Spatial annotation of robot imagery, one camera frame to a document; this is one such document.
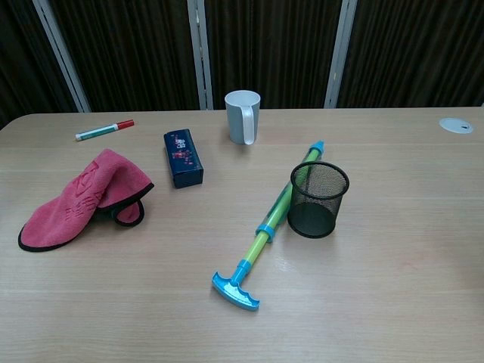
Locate green marker with red cap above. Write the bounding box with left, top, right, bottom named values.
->
left=74, top=119, right=135, bottom=143

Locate pink cloth with black trim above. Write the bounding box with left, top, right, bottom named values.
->
left=17, top=147, right=156, bottom=253

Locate green and blue toy pump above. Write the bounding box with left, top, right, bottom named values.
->
left=210, top=140, right=327, bottom=312

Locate dark blue printed box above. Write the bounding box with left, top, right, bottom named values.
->
left=163, top=129, right=205, bottom=190

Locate black mesh pen holder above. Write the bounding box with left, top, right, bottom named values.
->
left=287, top=160, right=350, bottom=239

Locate white mug with handle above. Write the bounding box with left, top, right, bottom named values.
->
left=224, top=89, right=262, bottom=146

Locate grey partition frame post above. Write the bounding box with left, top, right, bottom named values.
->
left=324, top=0, right=359, bottom=110
left=31, top=0, right=92, bottom=113
left=187, top=0, right=215, bottom=111

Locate grey round cable grommet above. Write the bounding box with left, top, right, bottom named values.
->
left=439, top=116, right=475, bottom=135

